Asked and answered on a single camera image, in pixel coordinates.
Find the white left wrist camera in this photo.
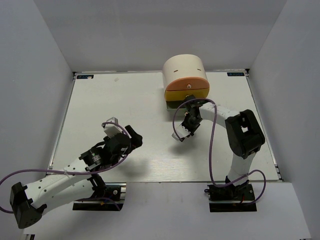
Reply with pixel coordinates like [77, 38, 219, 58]
[101, 117, 123, 138]

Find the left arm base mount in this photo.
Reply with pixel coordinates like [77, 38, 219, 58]
[72, 182, 127, 212]

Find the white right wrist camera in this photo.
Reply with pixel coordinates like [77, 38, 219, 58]
[171, 124, 192, 142]

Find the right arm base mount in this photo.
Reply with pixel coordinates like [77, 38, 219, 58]
[204, 183, 257, 213]

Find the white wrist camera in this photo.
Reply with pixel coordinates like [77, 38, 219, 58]
[101, 117, 123, 138]
[171, 124, 192, 142]

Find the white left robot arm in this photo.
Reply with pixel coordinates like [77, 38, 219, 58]
[9, 122, 143, 229]

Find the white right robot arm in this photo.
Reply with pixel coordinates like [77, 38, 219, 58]
[172, 95, 266, 200]

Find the round cream drawer organizer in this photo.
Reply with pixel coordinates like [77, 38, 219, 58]
[162, 54, 210, 110]

